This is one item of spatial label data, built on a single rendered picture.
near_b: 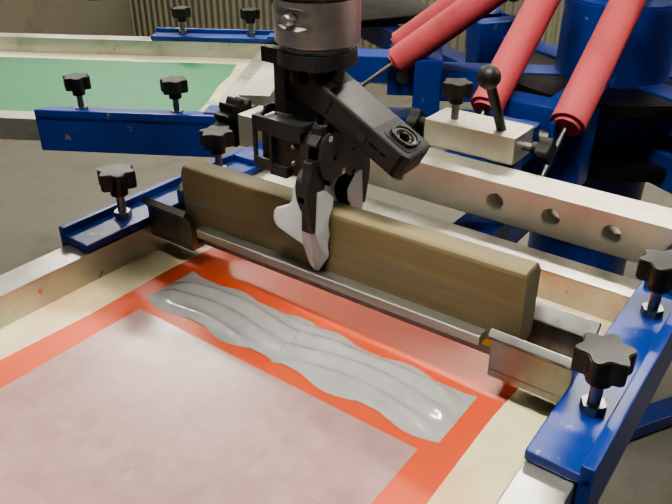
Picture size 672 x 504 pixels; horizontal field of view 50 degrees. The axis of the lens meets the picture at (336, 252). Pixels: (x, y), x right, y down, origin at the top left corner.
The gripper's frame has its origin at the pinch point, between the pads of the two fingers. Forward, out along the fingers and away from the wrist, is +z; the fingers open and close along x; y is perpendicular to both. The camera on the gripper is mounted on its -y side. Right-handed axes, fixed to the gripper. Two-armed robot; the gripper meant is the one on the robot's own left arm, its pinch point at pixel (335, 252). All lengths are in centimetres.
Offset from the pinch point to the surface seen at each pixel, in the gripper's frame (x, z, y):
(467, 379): 1.8, 7.1, -16.3
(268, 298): 2.4, 7.1, 7.2
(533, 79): -72, 1, 10
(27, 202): -99, 103, 243
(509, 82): -48.3, -5.2, 4.0
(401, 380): 5.9, 6.7, -11.7
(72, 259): 13.1, 3.7, 25.7
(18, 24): -198, 62, 390
